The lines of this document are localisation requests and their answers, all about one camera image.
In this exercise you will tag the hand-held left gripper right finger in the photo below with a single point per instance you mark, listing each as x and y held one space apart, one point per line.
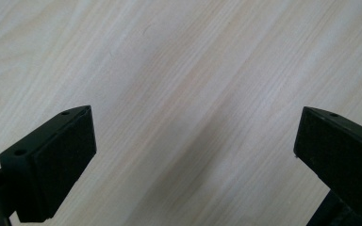
342 153

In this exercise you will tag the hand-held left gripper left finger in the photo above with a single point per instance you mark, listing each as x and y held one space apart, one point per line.
48 163

